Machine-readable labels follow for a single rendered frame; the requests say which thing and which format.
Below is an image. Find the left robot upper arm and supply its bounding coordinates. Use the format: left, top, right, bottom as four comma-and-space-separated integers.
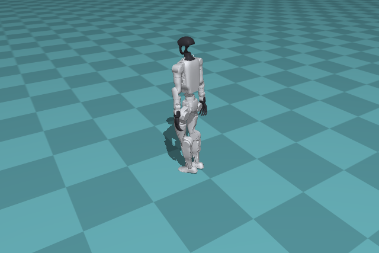
172, 63, 184, 94

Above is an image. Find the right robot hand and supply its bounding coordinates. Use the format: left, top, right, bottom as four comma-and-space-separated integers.
199, 97, 207, 116

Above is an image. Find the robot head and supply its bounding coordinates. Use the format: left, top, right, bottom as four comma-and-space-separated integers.
177, 36, 195, 61

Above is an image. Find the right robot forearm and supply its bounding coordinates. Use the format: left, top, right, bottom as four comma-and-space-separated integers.
198, 81, 205, 101

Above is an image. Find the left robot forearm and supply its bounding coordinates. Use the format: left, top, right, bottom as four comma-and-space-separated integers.
172, 88, 181, 115

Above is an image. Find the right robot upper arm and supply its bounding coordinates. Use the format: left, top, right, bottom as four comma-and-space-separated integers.
198, 57, 204, 84

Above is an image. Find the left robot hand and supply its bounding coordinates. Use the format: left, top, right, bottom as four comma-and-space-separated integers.
174, 111, 183, 131

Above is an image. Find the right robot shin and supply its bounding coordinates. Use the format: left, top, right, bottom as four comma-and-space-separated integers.
192, 138, 201, 164

